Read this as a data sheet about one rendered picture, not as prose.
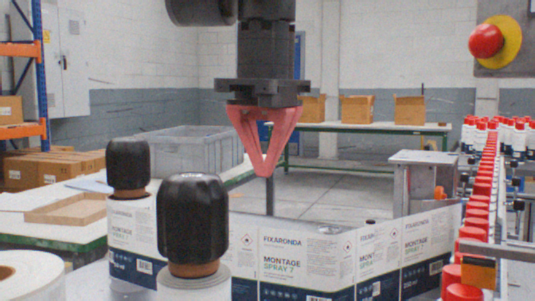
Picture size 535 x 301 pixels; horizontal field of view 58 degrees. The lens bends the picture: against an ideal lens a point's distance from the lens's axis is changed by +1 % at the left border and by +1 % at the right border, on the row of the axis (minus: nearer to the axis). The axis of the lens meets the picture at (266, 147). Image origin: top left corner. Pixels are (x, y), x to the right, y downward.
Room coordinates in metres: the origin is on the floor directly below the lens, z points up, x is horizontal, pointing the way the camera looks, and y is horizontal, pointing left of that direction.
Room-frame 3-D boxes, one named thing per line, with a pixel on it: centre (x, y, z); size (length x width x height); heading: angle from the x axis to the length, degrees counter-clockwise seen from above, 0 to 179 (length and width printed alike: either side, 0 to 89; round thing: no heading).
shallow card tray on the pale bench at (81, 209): (1.75, 0.68, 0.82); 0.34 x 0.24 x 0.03; 165
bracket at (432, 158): (0.90, -0.30, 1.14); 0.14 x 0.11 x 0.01; 154
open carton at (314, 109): (6.21, -0.55, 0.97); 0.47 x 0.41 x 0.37; 156
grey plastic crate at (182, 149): (2.62, 0.40, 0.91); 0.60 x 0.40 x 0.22; 163
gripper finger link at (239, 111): (0.49, 0.00, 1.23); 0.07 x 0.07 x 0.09; 66
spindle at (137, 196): (0.89, 0.26, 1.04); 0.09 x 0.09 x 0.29
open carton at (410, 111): (5.80, -1.77, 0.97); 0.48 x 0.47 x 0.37; 162
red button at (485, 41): (0.54, -0.25, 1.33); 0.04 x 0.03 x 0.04; 29
